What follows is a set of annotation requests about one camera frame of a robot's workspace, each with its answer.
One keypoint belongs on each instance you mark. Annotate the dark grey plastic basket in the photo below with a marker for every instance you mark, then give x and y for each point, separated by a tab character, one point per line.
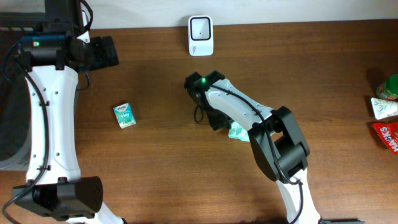
15	100

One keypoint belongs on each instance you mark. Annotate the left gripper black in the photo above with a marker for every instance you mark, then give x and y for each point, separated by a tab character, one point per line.
106	55

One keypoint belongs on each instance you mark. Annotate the white barcode scanner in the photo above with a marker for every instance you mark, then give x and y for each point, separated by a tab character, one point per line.
200	36

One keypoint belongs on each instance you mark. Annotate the small teal tissue pack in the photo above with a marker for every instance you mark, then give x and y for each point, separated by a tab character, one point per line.
124	115

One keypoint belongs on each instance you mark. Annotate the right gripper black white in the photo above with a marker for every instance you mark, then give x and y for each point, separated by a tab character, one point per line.
213	119

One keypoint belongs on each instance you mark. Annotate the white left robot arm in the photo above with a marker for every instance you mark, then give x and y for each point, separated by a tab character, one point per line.
54	186

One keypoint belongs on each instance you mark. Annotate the white cream tube gold cap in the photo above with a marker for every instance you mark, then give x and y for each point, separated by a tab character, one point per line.
383	108

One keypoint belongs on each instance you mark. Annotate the teal wet wipes pack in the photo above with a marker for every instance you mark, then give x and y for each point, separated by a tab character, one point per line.
238	132

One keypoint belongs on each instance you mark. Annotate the red candy bag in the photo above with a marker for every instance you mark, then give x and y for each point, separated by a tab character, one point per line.
388	134

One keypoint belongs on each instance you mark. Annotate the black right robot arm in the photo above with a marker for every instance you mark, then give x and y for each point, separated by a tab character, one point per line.
277	142

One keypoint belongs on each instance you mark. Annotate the green lid jar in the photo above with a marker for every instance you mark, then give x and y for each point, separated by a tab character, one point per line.
388	89

